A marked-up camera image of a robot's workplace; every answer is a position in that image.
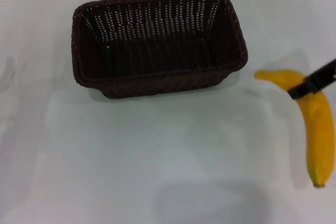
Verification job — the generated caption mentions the yellow banana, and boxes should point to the yellow banana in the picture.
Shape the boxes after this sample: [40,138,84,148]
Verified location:
[254,68,336,189]

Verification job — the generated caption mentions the dark brown woven basket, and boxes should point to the dark brown woven basket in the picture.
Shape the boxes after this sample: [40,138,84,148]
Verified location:
[70,0,249,100]

